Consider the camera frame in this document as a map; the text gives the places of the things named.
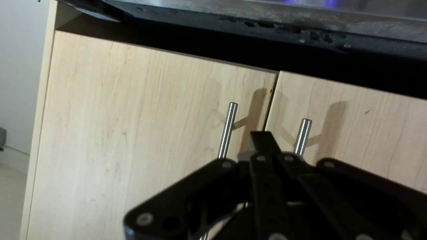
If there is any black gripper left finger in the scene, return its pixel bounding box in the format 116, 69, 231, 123
122, 159, 251, 240

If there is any stainless steel refrigerator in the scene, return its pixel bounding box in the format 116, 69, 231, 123
56, 0, 427, 99

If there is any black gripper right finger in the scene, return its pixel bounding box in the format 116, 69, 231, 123
251, 133, 427, 240

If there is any door metal handle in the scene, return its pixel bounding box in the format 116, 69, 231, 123
293, 119, 312, 157
217, 102, 237, 159

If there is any left door metal handle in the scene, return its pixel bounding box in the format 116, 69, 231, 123
293, 119, 312, 157

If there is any right door metal handle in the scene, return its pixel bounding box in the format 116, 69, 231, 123
217, 102, 237, 159

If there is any wooden cupboard door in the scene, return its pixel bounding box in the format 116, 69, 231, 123
267, 73, 427, 193
20, 31, 277, 240

